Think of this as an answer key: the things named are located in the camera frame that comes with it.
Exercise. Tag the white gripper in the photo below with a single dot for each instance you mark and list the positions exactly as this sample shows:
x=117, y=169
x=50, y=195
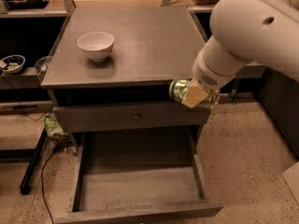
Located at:
x=206, y=75

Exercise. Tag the green soda can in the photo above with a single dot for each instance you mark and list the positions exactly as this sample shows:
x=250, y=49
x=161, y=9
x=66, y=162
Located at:
x=178, y=88

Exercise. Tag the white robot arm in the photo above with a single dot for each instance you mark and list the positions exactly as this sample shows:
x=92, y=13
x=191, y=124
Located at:
x=243, y=32

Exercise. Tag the round metal drawer knob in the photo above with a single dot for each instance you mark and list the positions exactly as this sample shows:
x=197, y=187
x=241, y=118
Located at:
x=136, y=117

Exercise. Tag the grey wooden drawer cabinet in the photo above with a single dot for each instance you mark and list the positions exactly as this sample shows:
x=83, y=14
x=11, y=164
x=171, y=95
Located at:
x=153, y=46

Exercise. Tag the open grey middle drawer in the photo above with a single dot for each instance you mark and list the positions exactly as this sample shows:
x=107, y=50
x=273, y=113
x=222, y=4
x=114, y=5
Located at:
x=138, y=177

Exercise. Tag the closed grey top drawer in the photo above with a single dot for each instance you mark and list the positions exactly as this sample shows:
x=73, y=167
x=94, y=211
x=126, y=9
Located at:
x=110, y=117

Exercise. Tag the grey side shelf beam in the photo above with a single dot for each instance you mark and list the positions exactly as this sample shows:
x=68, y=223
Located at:
x=252, y=70

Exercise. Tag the white ceramic bowl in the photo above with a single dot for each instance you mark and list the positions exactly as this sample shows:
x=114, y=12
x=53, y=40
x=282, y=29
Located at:
x=97, y=46

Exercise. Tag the green snack bag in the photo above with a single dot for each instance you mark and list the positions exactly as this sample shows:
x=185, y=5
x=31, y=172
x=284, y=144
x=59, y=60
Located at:
x=54, y=129

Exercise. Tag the clear plastic cup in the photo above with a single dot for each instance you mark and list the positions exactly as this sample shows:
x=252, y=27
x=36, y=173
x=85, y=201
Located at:
x=43, y=63

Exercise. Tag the grey left low shelf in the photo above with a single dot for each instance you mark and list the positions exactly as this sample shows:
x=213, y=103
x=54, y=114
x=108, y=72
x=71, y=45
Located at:
x=26, y=79

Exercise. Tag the blue patterned small bowl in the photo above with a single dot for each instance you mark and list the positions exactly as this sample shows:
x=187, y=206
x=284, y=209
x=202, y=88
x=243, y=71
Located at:
x=12, y=64

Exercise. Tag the black metal leg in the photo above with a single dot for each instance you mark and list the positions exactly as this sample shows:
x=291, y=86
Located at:
x=25, y=184

